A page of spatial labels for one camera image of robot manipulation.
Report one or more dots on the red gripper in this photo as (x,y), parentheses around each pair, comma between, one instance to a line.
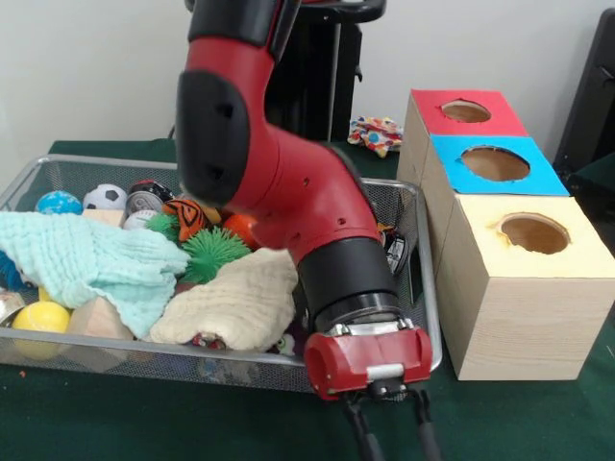
(370,355)

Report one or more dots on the colourful packet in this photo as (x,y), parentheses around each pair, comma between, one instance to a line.
(375,134)

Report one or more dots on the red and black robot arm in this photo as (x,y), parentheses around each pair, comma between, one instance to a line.
(288,182)

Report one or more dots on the wooden box with three holes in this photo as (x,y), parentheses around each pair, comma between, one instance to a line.
(528,326)

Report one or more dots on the cream white cloth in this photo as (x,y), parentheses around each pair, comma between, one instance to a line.
(230,302)

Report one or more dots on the dark green tablecloth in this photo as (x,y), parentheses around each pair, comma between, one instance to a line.
(144,422)

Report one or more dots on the mint green cloth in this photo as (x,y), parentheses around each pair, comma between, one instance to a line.
(96,254)

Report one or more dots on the yellow ball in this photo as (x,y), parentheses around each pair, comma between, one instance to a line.
(42,317)

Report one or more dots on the black and white football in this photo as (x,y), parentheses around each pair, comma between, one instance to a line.
(105,197)

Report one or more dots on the black upright panel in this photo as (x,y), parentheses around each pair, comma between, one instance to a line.
(596,96)

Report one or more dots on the blue globe ball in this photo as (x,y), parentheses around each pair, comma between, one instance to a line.
(58,202)

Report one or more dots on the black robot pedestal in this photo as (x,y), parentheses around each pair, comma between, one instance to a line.
(312,72)

